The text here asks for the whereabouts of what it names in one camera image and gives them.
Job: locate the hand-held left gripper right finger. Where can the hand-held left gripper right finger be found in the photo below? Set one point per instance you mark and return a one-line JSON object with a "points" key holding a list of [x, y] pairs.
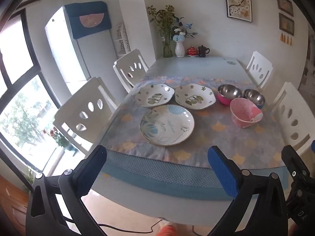
{"points": [[222, 174]]}

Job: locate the white carved shelf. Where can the white carved shelf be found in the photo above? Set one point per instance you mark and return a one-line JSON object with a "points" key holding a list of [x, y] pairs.
{"points": [[121, 39]]}

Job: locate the framed flower wall painting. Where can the framed flower wall painting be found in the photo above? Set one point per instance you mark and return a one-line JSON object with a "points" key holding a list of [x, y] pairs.
{"points": [[238, 2]]}

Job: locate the orange slipper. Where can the orange slipper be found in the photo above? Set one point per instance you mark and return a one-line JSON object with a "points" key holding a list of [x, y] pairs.
{"points": [[167, 229]]}

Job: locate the octagonal floral plate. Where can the octagonal floral plate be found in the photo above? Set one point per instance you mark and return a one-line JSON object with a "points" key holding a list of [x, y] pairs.
{"points": [[194, 97], [152, 95]]}

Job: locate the pink plastic bowl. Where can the pink plastic bowl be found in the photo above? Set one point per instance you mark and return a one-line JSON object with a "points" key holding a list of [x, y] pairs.
{"points": [[246, 113]]}

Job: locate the potted plant with red flowers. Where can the potted plant with red flowers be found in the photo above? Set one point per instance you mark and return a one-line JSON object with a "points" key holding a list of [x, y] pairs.
{"points": [[60, 139]]}

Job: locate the white refrigerator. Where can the white refrigerator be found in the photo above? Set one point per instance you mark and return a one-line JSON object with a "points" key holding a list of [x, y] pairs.
{"points": [[64, 54]]}

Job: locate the glass vase with green stems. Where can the glass vase with green stems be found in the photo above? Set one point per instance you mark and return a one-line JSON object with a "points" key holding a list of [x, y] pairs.
{"points": [[167, 50]]}

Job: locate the hanging yellow tassels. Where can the hanging yellow tassels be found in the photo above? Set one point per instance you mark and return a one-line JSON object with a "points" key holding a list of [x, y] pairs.
{"points": [[286, 38]]}

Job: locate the blue textured table mat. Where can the blue textured table mat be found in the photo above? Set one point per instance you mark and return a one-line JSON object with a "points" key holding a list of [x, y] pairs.
{"points": [[160, 177]]}

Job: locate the white vase with flowers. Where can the white vase with flowers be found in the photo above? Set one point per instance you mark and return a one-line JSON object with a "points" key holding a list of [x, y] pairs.
{"points": [[180, 49]]}

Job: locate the steel bowl blue outside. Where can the steel bowl blue outside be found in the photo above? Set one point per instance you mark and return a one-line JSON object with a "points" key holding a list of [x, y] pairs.
{"points": [[254, 97]]}

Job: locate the scale pattern table runner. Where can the scale pattern table runner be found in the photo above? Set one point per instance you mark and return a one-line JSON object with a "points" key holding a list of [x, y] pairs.
{"points": [[214, 137]]}

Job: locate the red lidded teacup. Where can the red lidded teacup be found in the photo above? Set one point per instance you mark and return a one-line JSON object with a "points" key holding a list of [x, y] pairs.
{"points": [[192, 51]]}

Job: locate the large black framed window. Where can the large black framed window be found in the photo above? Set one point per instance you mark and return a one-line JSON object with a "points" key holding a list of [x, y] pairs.
{"points": [[14, 83]]}

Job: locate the dark blue refrigerator cover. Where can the dark blue refrigerator cover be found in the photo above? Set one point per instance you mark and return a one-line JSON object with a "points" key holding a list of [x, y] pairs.
{"points": [[98, 12]]}

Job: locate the dark lidded mug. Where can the dark lidded mug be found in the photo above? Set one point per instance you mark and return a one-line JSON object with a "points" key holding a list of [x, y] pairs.
{"points": [[202, 51]]}

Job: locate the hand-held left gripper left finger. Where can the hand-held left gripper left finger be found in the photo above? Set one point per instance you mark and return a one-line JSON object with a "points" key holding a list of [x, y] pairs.
{"points": [[91, 174]]}

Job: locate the steel bowl pink outside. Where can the steel bowl pink outside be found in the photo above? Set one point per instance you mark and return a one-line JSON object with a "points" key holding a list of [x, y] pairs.
{"points": [[228, 92]]}

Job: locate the white dining chair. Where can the white dining chair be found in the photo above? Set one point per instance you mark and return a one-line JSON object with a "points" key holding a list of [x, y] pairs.
{"points": [[128, 62], [76, 100], [292, 98], [260, 61]]}

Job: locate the round blue leaf plate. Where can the round blue leaf plate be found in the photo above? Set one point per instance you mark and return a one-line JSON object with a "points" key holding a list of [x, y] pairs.
{"points": [[167, 125]]}

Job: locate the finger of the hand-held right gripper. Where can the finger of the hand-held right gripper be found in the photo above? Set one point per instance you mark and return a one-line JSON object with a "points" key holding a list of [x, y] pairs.
{"points": [[294, 162]]}

